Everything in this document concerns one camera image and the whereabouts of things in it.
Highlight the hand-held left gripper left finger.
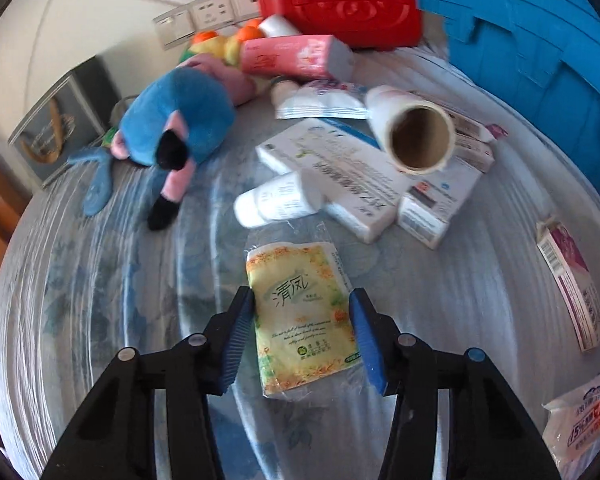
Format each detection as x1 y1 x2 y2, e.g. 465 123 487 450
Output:
40 285 256 480

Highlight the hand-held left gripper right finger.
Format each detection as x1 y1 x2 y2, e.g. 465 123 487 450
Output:
347 287 563 480

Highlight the yellow floral tissue pack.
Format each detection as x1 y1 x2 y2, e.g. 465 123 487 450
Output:
245 241 363 401

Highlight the pink tissue pack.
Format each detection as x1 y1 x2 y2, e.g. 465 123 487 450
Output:
239 35 355 81

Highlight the white plastic bottle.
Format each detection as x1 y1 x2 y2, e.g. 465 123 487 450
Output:
233 170 326 228

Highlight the white and blue box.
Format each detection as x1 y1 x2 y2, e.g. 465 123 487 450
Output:
397 155 483 251

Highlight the large white medicine box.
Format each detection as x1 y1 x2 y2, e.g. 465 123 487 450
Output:
256 117 413 245

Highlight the purple and white box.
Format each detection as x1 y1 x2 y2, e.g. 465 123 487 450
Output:
536 217 600 352

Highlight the small white box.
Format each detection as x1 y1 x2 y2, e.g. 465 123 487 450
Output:
450 110 496 173

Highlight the cardboard tube roll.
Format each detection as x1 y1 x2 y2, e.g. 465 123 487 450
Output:
365 85 456 175

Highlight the white printed plastic packet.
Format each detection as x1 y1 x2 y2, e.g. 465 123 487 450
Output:
542 367 600 480

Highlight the blue pig plush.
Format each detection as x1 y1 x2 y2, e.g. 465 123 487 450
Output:
67 55 258 232

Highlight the white wet wipes packet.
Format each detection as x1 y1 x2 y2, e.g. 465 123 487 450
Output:
275 80 371 121

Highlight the dark box with gold print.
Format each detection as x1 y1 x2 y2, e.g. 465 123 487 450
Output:
7 55 123 190

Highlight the green and orange plush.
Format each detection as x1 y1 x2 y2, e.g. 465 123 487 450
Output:
180 19 263 65

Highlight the white tube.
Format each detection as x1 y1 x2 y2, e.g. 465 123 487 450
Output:
257 14 302 39

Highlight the blue foam board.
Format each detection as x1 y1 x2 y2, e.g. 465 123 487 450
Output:
412 0 600 196

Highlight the red plastic carry case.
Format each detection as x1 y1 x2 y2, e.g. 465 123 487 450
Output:
252 0 423 52

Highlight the white wall socket panel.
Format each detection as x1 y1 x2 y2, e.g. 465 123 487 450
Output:
152 0 263 51

